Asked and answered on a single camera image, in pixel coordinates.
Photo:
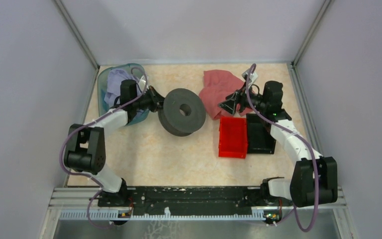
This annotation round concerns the teal plastic tray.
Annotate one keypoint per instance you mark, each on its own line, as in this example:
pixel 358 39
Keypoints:
pixel 102 82

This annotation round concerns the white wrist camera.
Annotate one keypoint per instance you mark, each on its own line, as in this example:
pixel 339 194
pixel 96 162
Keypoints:
pixel 142 84
pixel 249 76

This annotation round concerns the lavender cloth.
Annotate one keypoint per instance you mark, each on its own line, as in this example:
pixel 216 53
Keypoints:
pixel 114 80

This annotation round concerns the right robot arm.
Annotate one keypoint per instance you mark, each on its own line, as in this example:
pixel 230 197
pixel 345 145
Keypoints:
pixel 314 178

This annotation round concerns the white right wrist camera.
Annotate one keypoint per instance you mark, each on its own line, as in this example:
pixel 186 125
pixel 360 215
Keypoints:
pixel 249 76

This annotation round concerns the pink cloth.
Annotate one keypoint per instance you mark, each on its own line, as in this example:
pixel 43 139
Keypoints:
pixel 217 85

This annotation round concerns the black plastic bin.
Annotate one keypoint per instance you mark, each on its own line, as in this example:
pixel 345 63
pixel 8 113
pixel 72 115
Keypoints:
pixel 258 138

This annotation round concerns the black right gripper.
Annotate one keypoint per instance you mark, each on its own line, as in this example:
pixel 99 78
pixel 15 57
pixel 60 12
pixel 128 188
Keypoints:
pixel 238 96

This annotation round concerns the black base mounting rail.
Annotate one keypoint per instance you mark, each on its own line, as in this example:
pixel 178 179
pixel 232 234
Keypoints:
pixel 212 201

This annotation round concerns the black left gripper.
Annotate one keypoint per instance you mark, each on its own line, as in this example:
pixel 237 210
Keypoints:
pixel 157 99

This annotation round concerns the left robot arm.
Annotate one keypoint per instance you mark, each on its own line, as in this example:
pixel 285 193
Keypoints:
pixel 83 152

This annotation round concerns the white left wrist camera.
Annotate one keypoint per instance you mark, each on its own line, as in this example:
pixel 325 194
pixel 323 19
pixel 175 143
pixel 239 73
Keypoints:
pixel 142 84

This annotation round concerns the red plastic bin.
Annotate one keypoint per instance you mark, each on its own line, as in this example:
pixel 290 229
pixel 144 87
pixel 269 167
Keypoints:
pixel 233 141

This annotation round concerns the black cable spool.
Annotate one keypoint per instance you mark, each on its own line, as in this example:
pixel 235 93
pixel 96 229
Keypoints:
pixel 183 112

